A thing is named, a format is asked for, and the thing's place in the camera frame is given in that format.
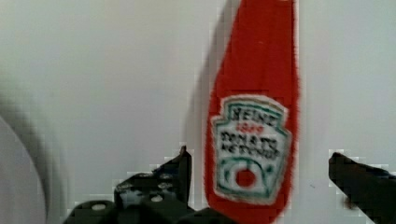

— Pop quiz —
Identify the lilac round plate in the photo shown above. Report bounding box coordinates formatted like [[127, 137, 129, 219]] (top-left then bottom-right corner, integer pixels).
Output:
[[0, 119, 47, 224]]

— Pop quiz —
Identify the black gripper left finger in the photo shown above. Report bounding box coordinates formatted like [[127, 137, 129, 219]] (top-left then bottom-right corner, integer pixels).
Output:
[[114, 146, 192, 209]]

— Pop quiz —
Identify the red plush ketchup bottle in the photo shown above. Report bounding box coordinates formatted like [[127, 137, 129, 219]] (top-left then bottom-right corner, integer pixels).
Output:
[[205, 0, 299, 224]]

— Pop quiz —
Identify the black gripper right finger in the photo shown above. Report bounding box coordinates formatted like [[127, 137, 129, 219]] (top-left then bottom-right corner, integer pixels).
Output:
[[328, 152, 396, 224]]

